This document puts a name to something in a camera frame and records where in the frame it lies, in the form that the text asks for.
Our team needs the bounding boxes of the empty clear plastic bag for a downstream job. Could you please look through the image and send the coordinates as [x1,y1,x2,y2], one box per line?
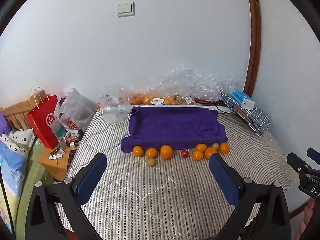
[100,84,133,124]

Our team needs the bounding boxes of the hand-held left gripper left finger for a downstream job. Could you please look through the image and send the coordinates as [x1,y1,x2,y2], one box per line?
[25,152,108,240]

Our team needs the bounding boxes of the black cable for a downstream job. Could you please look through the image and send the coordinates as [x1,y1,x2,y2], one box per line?
[216,106,238,115]

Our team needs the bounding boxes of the brown wooden door frame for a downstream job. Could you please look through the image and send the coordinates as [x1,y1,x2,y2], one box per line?
[244,0,262,97]

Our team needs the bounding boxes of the white light switch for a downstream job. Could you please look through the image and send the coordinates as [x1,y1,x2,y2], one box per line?
[116,2,135,18]

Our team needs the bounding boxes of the blue printed blanket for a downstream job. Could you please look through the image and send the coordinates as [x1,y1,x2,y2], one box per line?
[0,142,28,233]

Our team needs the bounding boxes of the red paper bag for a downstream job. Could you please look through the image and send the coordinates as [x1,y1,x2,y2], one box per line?
[26,87,61,150]

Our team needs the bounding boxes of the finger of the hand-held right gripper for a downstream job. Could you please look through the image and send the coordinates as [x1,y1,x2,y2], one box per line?
[307,147,320,166]
[287,152,312,175]

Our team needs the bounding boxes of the blue and white box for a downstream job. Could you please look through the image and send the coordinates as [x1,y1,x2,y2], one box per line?
[232,89,256,111]

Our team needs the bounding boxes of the white board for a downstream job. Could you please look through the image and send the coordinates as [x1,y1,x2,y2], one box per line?
[194,104,218,112]

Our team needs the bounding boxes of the checked folded cloth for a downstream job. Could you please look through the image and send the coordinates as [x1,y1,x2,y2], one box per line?
[220,92,272,138]

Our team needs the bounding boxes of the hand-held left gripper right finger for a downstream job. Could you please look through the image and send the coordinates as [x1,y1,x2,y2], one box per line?
[209,153,292,240]

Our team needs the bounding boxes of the purple cloth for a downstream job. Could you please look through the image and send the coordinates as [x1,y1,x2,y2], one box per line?
[0,113,12,137]

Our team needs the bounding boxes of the striped quilt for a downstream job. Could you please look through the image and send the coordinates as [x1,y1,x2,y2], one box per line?
[55,109,300,240]

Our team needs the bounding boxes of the plastic bag of oranges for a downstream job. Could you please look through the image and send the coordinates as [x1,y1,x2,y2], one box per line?
[147,64,241,103]

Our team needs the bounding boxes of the wooden headboard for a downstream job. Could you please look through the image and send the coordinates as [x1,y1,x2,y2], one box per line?
[0,97,34,132]

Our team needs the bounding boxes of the teal and white box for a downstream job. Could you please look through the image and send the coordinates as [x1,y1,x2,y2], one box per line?
[51,122,66,139]

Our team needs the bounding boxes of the person's right hand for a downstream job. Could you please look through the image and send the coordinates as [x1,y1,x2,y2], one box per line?
[299,198,320,240]

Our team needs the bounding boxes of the purple towel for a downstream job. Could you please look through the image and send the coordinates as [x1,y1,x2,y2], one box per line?
[121,106,228,153]

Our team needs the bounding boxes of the dark red packet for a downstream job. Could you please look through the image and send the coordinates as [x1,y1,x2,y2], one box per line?
[194,97,227,106]

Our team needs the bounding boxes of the large orange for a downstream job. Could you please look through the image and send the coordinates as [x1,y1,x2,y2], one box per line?
[160,145,174,159]

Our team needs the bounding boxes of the clear bag of oranges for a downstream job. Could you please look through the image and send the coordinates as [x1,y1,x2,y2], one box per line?
[129,92,182,106]

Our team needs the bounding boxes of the wooden nightstand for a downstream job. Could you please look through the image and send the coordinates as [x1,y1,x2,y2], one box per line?
[38,140,81,182]

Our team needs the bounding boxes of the grey plastic bag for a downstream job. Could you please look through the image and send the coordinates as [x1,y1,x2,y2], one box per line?
[54,87,98,137]

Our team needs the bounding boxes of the white dotted pillow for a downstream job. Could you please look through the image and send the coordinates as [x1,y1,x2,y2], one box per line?
[0,128,36,157]

